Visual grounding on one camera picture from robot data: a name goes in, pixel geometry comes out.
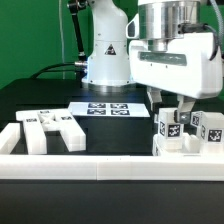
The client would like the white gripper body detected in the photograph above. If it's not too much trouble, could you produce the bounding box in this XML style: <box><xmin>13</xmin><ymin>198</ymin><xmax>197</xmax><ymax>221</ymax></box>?
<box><xmin>126</xmin><ymin>14</ymin><xmax>223</xmax><ymax>99</ymax></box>

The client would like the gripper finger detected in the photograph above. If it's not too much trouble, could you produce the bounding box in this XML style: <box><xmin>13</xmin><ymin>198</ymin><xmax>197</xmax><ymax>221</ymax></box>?
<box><xmin>147</xmin><ymin>87</ymin><xmax>162</xmax><ymax>113</ymax></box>
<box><xmin>174</xmin><ymin>95</ymin><xmax>195</xmax><ymax>124</ymax></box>

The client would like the white chair seat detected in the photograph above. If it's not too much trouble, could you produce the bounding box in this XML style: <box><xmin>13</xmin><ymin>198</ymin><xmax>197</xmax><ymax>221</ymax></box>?
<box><xmin>152</xmin><ymin>133</ymin><xmax>224</xmax><ymax>157</ymax></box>

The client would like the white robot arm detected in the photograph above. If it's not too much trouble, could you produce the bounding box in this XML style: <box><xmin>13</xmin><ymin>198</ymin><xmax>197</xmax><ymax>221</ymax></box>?
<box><xmin>82</xmin><ymin>0</ymin><xmax>223</xmax><ymax>123</ymax></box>

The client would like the white tagged cube far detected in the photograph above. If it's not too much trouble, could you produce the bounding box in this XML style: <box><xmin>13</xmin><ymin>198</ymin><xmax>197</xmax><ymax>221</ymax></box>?
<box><xmin>190</xmin><ymin>111</ymin><xmax>203</xmax><ymax>127</ymax></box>

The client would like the white marker sheet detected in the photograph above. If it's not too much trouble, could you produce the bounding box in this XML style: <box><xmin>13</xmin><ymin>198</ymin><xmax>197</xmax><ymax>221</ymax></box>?
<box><xmin>68</xmin><ymin>102</ymin><xmax>149</xmax><ymax>117</ymax></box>

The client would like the white U-shaped fence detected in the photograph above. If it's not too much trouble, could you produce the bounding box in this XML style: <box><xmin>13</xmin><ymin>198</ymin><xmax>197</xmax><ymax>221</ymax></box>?
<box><xmin>0</xmin><ymin>123</ymin><xmax>224</xmax><ymax>181</ymax></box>

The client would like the black cable bundle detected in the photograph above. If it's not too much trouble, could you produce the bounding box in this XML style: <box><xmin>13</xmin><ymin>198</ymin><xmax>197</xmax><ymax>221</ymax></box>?
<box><xmin>29</xmin><ymin>60</ymin><xmax>88</xmax><ymax>80</ymax></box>

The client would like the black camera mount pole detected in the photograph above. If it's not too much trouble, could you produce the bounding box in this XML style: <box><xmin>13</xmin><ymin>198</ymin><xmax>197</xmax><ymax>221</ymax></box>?
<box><xmin>67</xmin><ymin>0</ymin><xmax>88</xmax><ymax>61</ymax></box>

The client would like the white chair back frame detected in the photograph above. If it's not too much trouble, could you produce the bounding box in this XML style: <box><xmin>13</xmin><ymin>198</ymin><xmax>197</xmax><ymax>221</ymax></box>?
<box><xmin>16</xmin><ymin>109</ymin><xmax>86</xmax><ymax>155</ymax></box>

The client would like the white hanging cable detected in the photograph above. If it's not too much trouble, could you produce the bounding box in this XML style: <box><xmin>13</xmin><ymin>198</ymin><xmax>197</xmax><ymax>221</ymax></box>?
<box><xmin>58</xmin><ymin>0</ymin><xmax>66</xmax><ymax>80</ymax></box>

